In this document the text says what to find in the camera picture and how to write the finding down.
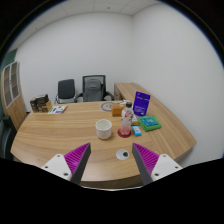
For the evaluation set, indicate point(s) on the green folded cloth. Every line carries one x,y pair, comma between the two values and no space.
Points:
150,127

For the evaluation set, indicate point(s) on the dark office chair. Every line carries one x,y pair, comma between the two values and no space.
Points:
66,90

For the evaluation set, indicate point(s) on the tall dark brown cardboard box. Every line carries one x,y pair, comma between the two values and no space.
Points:
34,105

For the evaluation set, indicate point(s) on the flat black cardboard box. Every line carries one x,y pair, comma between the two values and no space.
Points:
41,98

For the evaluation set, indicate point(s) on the small orange box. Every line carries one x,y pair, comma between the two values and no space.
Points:
117,110

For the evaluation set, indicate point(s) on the white paper cup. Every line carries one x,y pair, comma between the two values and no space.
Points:
103,130

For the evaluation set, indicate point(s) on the clear black-capped drink bottle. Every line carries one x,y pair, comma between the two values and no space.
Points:
126,118

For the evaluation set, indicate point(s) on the white and green leaflet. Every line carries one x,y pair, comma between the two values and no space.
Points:
57,109

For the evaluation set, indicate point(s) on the wooden glass-door cabinet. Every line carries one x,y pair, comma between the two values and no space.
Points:
13,96

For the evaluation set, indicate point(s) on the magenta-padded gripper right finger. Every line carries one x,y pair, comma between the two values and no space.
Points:
155,163

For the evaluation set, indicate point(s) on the purple stand-up pouch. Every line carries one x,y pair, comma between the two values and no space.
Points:
141,104

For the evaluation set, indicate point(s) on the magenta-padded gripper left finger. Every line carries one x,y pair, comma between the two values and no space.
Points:
68,163

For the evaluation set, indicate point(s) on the black armchair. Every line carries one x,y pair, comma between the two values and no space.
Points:
6,138

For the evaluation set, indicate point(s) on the small blue packet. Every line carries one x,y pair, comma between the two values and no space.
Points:
136,131

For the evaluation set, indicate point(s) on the blue flat packet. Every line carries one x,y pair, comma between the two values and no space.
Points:
149,121

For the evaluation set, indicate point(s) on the wooden side desk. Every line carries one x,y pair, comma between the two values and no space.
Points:
128,90

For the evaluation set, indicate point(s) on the grey mesh office chair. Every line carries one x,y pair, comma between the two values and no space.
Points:
94,88

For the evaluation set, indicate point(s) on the paper sheet with round print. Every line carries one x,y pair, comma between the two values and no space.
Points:
107,106

